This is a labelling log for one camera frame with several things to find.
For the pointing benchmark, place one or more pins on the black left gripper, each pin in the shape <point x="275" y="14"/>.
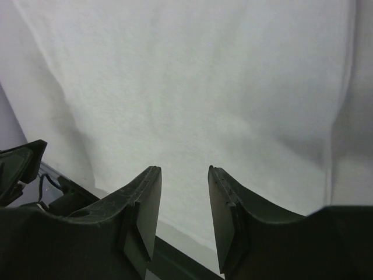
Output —
<point x="19" y="167"/>

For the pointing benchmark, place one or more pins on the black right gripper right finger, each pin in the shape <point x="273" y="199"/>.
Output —
<point x="257" y="239"/>

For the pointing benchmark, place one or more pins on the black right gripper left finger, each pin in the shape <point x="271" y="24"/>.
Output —
<point x="112" y="238"/>

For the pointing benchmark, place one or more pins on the white terry towel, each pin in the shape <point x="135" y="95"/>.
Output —
<point x="278" y="93"/>

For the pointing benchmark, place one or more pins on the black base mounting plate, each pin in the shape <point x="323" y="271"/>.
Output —
<point x="175" y="254"/>

